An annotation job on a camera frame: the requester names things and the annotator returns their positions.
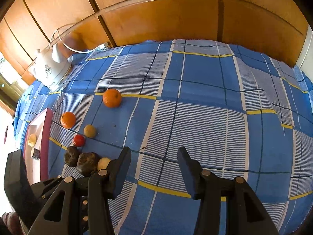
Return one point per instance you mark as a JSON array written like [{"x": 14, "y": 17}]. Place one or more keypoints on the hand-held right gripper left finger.
[{"x": 120, "y": 173}]

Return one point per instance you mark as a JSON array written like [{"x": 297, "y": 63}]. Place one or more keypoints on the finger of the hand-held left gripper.
[{"x": 17, "y": 181}]

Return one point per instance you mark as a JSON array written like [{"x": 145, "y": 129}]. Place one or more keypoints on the blue plaid blanket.
[{"x": 207, "y": 127}]

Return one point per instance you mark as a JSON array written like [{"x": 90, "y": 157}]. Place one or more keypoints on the tan round fruit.
[{"x": 89, "y": 131}]

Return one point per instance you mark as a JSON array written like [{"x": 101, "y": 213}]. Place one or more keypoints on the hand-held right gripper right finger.
[{"x": 188, "y": 176}]

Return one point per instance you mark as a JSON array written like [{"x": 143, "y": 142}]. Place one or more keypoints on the large dark brown fruit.
[{"x": 87, "y": 163}]

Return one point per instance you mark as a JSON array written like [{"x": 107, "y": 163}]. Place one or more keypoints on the small red fruit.
[{"x": 79, "y": 140}]

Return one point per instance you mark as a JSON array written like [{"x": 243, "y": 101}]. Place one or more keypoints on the small dark brown fruit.
[{"x": 71, "y": 156}]

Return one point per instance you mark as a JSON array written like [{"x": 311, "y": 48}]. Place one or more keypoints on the pink rimmed white tray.
[{"x": 36, "y": 172}]

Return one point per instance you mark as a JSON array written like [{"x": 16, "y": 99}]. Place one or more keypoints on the pale yellow round fruit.
[{"x": 103, "y": 164}]

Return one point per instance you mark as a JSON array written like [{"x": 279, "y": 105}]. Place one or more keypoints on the dark cut fruit piece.
[{"x": 35, "y": 154}]

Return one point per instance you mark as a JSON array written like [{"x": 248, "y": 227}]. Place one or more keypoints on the wooden panelled wardrobe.
[{"x": 159, "y": 17}]

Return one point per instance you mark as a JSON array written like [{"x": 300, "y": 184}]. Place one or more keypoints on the white power plug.
[{"x": 104, "y": 46}]

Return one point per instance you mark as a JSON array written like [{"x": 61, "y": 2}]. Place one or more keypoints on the small orange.
[{"x": 68, "y": 120}]

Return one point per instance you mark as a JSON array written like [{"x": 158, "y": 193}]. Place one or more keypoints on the pale yellow fruit piece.
[{"x": 32, "y": 140}]

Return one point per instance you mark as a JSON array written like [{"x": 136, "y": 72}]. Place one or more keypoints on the white electric kettle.
[{"x": 50, "y": 72}]

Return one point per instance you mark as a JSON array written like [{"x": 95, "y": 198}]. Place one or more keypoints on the large orange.
[{"x": 112, "y": 98}]

